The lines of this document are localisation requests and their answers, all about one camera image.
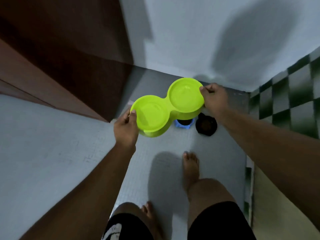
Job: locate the person's right hand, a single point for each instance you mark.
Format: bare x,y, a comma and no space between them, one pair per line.
215,99

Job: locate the person's left hand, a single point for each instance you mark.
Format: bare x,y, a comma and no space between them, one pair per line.
126,133

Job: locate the yellow-green double pet bowl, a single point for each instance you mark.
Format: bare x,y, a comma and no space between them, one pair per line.
185,96

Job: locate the black cat bowl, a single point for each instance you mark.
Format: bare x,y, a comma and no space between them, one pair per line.
200,131

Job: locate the blue cat bowl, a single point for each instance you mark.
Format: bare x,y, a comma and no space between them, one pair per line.
183,126

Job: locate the person's left forearm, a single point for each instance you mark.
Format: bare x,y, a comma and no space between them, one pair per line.
82,197

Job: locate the person's right forearm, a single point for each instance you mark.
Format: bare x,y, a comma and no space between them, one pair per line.
275,152

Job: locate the person's right foot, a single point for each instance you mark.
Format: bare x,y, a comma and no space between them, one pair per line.
191,169

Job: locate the person's foot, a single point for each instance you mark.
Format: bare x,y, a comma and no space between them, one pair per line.
191,169
148,211

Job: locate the person's left leg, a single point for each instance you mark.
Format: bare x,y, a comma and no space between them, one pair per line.
130,208

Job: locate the person's leg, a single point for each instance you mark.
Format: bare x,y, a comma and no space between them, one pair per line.
130,208
210,191

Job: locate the person's left foot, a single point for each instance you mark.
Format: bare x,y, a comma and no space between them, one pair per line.
148,211

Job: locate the person's right leg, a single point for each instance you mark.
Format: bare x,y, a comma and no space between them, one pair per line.
210,191

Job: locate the checkered tiled counter base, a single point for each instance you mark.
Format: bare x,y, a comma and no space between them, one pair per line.
295,97

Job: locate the brown wooden cabinet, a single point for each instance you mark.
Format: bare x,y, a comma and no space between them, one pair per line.
75,59

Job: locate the black shorts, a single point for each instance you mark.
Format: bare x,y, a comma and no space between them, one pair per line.
220,222

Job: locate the beige cupboard door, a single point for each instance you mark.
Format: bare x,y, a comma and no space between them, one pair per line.
280,217

